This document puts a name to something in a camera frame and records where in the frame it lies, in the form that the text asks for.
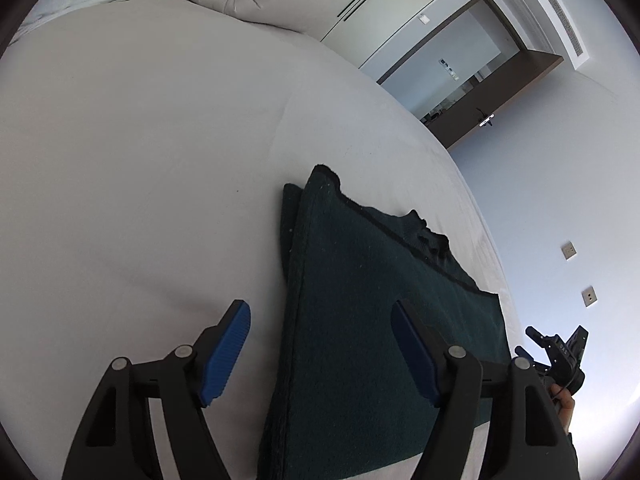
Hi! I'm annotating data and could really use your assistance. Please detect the dark green knit sweater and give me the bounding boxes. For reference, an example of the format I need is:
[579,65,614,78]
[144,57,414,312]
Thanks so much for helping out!
[257,165,511,479]

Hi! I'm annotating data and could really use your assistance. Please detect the person's right hand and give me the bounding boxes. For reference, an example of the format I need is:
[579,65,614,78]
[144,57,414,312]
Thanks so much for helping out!
[549,384,575,434]

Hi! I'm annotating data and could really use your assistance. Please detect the dark brown door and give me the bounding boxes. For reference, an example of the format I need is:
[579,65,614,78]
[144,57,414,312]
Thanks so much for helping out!
[378,0,563,148]

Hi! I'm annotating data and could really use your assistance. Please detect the ceiling air vent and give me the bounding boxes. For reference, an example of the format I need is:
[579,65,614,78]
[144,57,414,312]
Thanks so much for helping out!
[547,0,588,58]

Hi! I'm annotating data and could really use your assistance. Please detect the white bed sheet mattress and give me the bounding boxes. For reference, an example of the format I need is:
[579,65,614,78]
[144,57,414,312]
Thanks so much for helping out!
[1,0,523,479]

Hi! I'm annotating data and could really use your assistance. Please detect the upper wall switch plate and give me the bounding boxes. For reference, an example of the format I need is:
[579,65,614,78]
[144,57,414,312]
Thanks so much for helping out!
[561,242,577,260]

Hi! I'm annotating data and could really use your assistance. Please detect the silver door handle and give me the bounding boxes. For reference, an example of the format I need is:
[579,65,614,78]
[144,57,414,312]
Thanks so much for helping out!
[477,108,495,128]

